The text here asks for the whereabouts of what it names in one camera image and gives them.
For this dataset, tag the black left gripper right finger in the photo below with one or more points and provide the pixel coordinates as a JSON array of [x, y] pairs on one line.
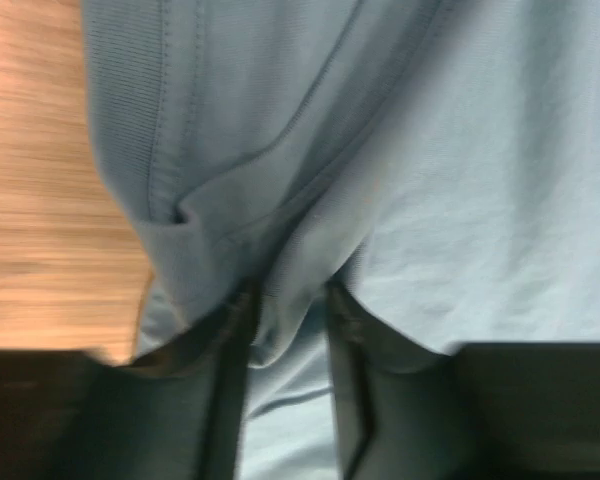
[[484, 411]]

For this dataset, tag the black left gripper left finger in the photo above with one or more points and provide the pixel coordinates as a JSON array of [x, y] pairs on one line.
[[174, 413]]

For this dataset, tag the light blue t shirt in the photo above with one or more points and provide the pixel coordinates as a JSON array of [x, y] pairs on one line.
[[441, 157]]

